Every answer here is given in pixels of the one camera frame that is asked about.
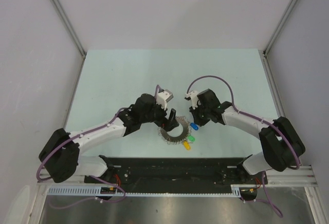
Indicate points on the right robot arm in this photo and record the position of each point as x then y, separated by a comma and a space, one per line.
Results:
281, 145

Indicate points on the steel disc with key rings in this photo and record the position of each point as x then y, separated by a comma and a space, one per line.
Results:
178, 134

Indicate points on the left aluminium frame post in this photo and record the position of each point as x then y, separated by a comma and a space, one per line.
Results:
68, 27

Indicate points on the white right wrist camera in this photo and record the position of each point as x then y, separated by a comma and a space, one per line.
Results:
193, 97

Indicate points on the aluminium rail right side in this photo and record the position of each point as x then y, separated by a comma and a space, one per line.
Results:
272, 85

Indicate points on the aluminium frame post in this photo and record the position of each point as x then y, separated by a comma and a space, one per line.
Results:
68, 27
283, 20

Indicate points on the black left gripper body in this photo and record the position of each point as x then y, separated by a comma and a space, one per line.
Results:
159, 118

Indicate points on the blue tag key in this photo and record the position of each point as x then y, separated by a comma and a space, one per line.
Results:
194, 126

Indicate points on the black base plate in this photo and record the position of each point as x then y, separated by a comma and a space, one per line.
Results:
178, 175

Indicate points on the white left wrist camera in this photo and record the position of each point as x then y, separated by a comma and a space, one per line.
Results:
162, 97

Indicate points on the yellow tag key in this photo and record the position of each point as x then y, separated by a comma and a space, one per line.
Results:
186, 145

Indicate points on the right aluminium frame post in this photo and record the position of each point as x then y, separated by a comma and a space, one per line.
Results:
283, 20

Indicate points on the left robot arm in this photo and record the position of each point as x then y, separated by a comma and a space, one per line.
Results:
62, 156

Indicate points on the green tag key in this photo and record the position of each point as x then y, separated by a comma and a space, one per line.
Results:
191, 139

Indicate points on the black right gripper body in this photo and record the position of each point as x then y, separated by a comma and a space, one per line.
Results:
200, 114

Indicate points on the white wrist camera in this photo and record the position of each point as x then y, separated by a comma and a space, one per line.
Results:
193, 97
162, 97

